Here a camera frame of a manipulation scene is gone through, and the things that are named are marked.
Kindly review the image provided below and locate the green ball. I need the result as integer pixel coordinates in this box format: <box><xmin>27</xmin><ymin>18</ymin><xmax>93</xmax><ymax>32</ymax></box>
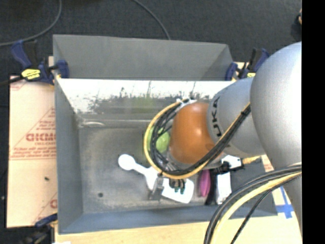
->
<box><xmin>145</xmin><ymin>127</ymin><xmax>171</xmax><ymax>155</ymax></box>

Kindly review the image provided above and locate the white plastic scoop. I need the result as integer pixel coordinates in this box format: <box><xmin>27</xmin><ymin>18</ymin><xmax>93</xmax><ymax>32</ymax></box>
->
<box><xmin>118</xmin><ymin>153</ymin><xmax>196</xmax><ymax>204</ymax></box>

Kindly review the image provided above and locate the pink oval object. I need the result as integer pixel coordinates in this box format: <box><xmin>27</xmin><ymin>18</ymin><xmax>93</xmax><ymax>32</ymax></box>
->
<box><xmin>198</xmin><ymin>169</ymin><xmax>212</xmax><ymax>198</ymax></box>

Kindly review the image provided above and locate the grey metal bin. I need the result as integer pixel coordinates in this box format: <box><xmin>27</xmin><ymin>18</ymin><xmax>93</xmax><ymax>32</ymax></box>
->
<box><xmin>52</xmin><ymin>34</ymin><xmax>279</xmax><ymax>235</ymax></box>

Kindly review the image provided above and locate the brown cardboard board red print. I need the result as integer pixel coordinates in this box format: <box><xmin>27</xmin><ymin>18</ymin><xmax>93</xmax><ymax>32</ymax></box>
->
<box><xmin>6</xmin><ymin>74</ymin><xmax>58</xmax><ymax>228</ymax></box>

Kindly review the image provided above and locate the black cylinder on white bracket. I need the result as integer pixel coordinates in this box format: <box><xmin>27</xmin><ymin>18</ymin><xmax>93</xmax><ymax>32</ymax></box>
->
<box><xmin>205</xmin><ymin>154</ymin><xmax>244</xmax><ymax>205</ymax></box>

